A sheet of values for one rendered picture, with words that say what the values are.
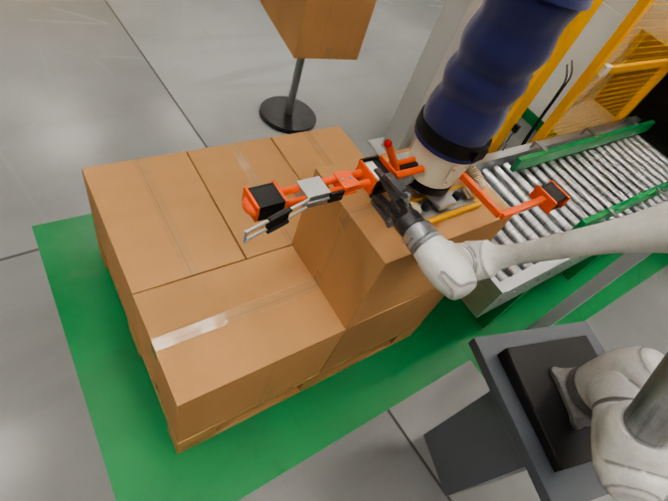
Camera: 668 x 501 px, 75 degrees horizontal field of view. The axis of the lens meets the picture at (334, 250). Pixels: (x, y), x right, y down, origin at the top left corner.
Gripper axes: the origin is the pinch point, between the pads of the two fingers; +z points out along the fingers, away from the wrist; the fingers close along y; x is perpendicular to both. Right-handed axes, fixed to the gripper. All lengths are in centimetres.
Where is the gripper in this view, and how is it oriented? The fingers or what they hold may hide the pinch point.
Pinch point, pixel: (371, 176)
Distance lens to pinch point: 125.8
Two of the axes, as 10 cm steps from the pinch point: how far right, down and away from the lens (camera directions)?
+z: -5.2, -7.5, 4.0
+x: 8.1, -2.9, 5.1
